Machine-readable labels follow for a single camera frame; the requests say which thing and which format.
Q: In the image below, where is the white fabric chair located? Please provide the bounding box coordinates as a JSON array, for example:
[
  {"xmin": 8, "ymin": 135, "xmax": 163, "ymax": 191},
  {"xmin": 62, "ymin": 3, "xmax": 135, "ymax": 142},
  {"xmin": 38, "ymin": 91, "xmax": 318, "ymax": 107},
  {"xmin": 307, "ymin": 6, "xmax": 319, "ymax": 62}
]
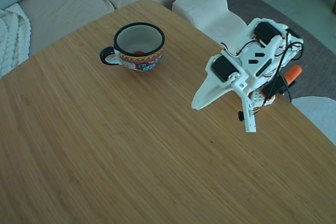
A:
[
  {"xmin": 289, "ymin": 95, "xmax": 336, "ymax": 146},
  {"xmin": 172, "ymin": 0, "xmax": 250, "ymax": 49}
]

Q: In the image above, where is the grey rug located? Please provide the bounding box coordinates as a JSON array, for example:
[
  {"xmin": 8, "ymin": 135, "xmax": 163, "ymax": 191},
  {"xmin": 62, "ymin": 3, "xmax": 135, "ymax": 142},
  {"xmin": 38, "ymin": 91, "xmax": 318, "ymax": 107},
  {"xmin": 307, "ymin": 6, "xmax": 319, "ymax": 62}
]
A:
[{"xmin": 225, "ymin": 0, "xmax": 336, "ymax": 101}]

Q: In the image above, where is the beige sofa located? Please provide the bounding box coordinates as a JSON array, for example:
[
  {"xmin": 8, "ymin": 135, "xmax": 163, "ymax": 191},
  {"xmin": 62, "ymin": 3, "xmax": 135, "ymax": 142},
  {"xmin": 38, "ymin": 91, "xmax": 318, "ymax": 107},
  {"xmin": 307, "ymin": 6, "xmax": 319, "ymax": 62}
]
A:
[{"xmin": 0, "ymin": 0, "xmax": 229, "ymax": 58}]

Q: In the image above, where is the patterned enamel cup black rim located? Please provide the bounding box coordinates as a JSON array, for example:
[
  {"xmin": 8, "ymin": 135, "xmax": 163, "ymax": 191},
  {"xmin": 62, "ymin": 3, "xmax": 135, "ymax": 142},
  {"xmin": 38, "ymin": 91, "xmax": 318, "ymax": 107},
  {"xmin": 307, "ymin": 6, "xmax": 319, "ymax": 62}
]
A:
[{"xmin": 99, "ymin": 22, "xmax": 166, "ymax": 73}]

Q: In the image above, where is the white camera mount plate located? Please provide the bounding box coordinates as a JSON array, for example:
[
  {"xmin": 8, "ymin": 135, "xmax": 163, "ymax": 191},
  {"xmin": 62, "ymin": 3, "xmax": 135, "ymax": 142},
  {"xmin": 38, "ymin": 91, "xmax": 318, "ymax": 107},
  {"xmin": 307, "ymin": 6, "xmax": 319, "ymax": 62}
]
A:
[{"xmin": 232, "ymin": 79, "xmax": 257, "ymax": 133}]

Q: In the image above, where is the orange and black clamp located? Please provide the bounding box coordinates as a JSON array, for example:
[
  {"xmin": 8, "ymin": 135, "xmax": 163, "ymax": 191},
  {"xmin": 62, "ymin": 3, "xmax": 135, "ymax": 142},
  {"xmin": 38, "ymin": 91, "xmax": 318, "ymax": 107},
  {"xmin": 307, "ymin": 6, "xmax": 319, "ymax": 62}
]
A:
[{"xmin": 260, "ymin": 65, "xmax": 303, "ymax": 102}]

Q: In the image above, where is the white knitted blanket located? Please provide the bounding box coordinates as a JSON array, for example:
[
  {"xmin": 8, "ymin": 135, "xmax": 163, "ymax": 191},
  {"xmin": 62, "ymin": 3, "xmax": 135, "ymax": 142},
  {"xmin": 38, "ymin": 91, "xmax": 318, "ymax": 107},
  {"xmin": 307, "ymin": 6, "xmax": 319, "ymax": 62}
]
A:
[{"xmin": 0, "ymin": 3, "xmax": 32, "ymax": 78}]

